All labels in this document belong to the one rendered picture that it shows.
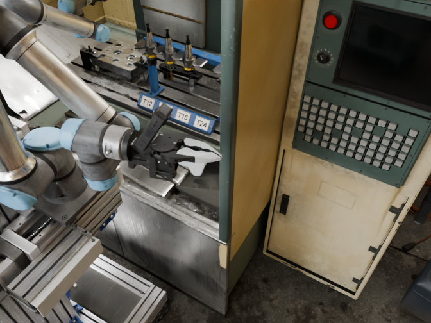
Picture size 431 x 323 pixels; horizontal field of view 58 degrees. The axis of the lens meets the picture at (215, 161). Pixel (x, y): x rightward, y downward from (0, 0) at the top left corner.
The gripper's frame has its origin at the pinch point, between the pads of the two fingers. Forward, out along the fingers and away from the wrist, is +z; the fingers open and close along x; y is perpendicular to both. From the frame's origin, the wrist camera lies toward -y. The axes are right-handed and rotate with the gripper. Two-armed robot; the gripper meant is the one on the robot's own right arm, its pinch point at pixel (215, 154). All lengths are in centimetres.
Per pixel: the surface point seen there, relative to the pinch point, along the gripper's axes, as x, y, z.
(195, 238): -45, 82, -18
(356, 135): -65, 29, 37
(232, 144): -32.3, 20.0, -2.8
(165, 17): -170, 31, -78
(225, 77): -28.6, -3.6, -5.3
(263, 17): -42.2, -15.8, 1.2
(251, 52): -37.0, -7.9, -0.5
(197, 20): -162, 28, -55
